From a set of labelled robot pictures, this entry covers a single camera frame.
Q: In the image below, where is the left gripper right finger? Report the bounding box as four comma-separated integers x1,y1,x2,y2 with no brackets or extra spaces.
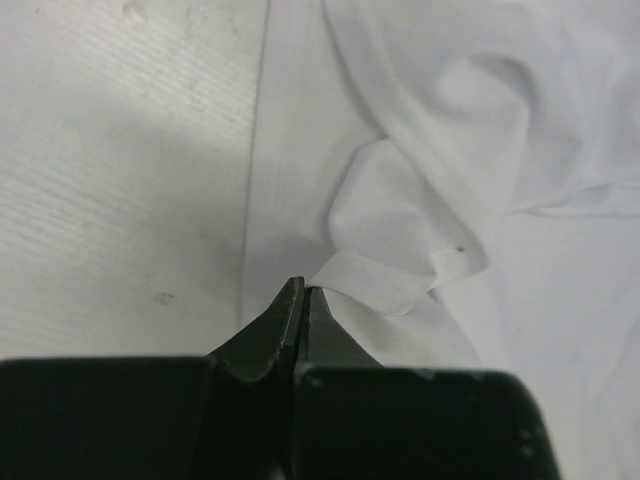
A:
294,288,500,479

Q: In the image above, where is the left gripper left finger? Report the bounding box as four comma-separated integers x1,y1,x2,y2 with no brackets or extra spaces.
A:
202,277,305,479

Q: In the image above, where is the white t shirt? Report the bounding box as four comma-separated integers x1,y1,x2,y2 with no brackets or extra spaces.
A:
241,1,639,479

